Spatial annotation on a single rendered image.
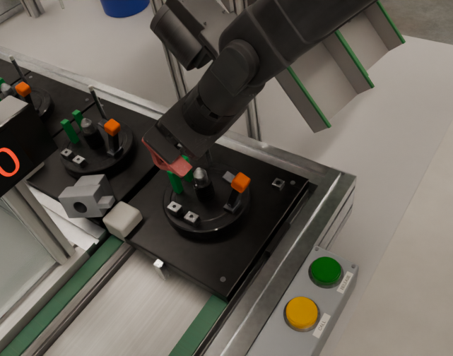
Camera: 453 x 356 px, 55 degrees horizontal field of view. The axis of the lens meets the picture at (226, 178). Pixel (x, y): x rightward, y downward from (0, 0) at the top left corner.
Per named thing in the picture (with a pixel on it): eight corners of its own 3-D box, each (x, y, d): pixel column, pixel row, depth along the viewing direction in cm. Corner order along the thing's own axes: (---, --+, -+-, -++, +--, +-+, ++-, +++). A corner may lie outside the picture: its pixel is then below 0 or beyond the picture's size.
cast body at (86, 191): (56, 197, 68) (78, 172, 73) (68, 219, 70) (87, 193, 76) (104, 194, 65) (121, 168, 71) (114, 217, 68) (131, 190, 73)
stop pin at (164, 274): (171, 275, 67) (165, 262, 64) (166, 281, 67) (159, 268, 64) (164, 271, 68) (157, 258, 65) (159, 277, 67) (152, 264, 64)
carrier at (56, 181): (190, 138, 83) (175, 86, 74) (102, 229, 72) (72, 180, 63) (104, 104, 95) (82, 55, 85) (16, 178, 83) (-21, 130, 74)
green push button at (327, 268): (345, 270, 61) (345, 263, 59) (332, 294, 59) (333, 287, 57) (319, 258, 63) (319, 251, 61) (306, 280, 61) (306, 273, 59)
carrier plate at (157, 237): (309, 186, 72) (309, 178, 70) (228, 304, 60) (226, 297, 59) (196, 141, 83) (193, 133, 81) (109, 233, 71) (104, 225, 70)
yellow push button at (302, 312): (322, 311, 57) (323, 305, 56) (308, 337, 55) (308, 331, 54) (295, 297, 59) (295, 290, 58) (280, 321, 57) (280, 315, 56)
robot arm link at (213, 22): (256, 70, 35) (312, 26, 40) (163, -39, 35) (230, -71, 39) (203, 128, 46) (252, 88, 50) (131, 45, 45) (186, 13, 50)
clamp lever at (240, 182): (240, 202, 66) (251, 179, 59) (233, 212, 65) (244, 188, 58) (221, 188, 66) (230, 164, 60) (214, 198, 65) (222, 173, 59)
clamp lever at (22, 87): (38, 110, 89) (30, 85, 82) (30, 116, 88) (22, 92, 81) (25, 100, 89) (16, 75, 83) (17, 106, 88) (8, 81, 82)
